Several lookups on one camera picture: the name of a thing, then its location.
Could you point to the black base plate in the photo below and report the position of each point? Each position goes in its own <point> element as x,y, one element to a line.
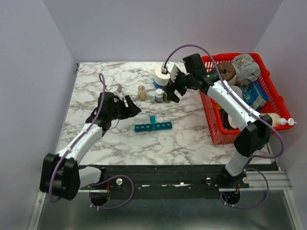
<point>128,192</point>

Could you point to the white pill bottle blue label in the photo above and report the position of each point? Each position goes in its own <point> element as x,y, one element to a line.
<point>158,95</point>

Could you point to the green pill bottle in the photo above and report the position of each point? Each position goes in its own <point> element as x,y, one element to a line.
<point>165,98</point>

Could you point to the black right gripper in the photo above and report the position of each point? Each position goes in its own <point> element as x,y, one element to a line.
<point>170,88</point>

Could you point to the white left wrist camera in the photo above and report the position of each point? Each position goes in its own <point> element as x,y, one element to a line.
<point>118,92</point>

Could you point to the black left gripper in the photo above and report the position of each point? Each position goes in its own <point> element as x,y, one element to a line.
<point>134,109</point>

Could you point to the grey crumpled bag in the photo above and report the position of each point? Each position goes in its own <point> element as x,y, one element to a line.
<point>247,70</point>

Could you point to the clear jar yellow capsules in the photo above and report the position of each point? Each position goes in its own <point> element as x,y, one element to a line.
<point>142,93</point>

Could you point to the brown wrapped roll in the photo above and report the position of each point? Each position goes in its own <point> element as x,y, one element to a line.
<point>227,72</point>

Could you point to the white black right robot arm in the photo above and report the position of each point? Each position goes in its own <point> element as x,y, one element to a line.
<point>255,129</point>

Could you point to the aluminium rail frame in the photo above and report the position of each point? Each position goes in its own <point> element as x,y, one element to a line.
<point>249,179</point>

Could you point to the grey wrapped roll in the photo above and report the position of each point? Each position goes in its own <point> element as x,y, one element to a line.
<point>238,91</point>

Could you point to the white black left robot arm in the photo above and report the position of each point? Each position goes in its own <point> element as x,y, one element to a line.
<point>76,148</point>

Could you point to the teal weekly pill organizer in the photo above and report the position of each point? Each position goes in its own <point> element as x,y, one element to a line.
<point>153,125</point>

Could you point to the blue carton box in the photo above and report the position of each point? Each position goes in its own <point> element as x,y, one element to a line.
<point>254,95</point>

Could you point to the cream squeeze bottle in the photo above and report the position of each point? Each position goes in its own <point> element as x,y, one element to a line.
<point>279,121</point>

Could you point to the white paper roll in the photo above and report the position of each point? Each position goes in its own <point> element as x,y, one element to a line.
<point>159,75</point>

